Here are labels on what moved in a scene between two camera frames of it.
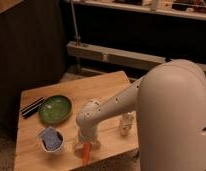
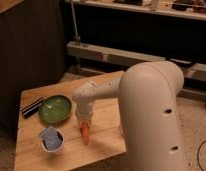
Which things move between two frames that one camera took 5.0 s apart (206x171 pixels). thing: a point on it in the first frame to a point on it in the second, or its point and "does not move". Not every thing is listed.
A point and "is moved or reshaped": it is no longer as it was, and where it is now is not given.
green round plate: (55, 109) does not move
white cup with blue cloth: (51, 139) does not move
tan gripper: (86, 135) to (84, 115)
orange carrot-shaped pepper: (87, 150) is moved or reshaped
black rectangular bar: (32, 107) does not move
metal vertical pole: (74, 21) does not move
